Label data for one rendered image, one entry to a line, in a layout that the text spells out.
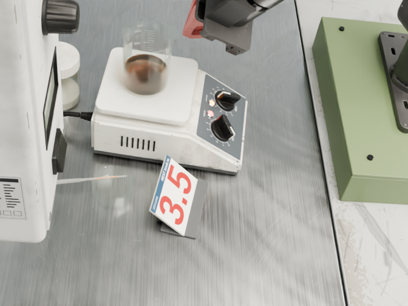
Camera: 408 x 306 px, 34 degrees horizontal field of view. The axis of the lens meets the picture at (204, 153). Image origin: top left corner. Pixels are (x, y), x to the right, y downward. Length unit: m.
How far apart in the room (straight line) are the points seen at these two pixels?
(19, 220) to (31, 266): 0.48
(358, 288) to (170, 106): 0.32
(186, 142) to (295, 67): 0.29
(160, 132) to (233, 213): 0.14
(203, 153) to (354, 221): 0.22
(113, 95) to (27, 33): 0.61
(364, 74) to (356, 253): 0.28
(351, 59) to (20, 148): 0.78
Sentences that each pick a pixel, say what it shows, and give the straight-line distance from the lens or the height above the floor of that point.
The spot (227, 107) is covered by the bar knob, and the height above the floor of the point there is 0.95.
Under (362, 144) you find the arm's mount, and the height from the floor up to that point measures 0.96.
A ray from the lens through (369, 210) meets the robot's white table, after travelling 0.92.
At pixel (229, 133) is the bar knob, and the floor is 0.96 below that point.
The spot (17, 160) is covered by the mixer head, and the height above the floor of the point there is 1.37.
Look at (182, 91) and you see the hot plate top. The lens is 0.88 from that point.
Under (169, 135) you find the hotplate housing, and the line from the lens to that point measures 0.85.
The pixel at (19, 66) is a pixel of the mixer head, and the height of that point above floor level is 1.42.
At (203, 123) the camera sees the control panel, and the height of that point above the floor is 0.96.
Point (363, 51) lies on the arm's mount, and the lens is 1.05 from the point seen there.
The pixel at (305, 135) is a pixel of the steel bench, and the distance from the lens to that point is 0.98.
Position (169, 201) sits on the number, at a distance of 0.84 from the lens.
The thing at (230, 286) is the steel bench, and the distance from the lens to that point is 0.81.
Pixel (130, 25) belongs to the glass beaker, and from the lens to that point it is 0.85.
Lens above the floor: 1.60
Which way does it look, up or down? 49 degrees down
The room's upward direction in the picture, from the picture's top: 10 degrees clockwise
